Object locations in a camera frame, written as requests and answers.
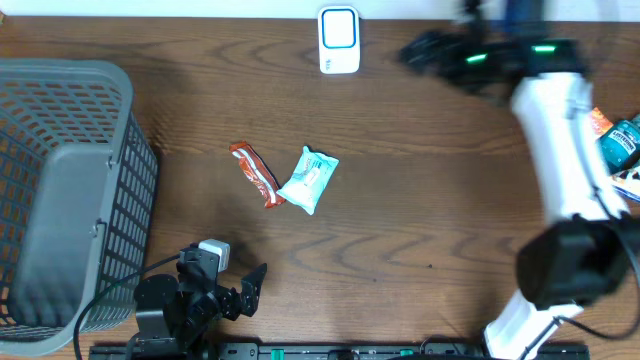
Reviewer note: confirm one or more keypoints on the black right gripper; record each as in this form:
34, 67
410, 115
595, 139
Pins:
448, 43

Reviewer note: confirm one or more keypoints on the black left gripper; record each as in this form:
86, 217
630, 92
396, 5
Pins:
249, 296

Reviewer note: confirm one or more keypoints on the orange snack bar wrapper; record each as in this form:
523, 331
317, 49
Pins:
257, 173

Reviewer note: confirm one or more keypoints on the teal wet wipes pack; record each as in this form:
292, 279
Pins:
309, 179

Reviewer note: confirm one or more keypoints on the orange small tissue packet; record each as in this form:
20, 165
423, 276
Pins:
599, 122

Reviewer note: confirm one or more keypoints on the blue mouthwash bottle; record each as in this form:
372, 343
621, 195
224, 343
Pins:
620, 145

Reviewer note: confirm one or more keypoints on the yellow tissue pack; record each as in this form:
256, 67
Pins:
627, 183

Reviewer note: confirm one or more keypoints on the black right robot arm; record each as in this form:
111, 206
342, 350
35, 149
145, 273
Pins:
591, 240

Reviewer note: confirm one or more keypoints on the white barcode scanner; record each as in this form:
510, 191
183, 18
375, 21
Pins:
339, 40

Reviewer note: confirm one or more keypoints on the grey plastic shopping basket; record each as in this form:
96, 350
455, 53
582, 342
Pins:
78, 182

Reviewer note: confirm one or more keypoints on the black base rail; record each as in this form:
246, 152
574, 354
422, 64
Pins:
253, 351

